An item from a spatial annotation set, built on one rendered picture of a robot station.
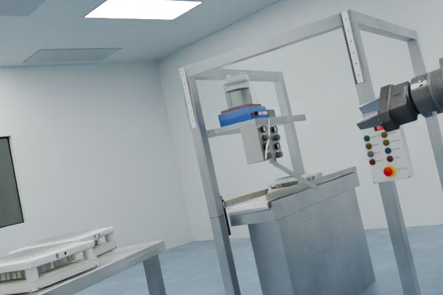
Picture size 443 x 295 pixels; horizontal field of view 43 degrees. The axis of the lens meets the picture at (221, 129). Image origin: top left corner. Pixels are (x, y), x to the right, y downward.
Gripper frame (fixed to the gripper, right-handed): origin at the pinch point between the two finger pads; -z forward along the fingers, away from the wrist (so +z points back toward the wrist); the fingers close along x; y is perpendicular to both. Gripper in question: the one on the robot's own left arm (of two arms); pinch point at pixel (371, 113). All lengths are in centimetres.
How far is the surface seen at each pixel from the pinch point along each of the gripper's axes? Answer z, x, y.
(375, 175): -55, 79, -93
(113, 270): -76, -26, -3
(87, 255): -77, -27, 5
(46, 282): -72, -41, 14
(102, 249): -98, -10, -10
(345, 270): -134, 112, -198
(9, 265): -77, -41, 22
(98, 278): -74, -31, 1
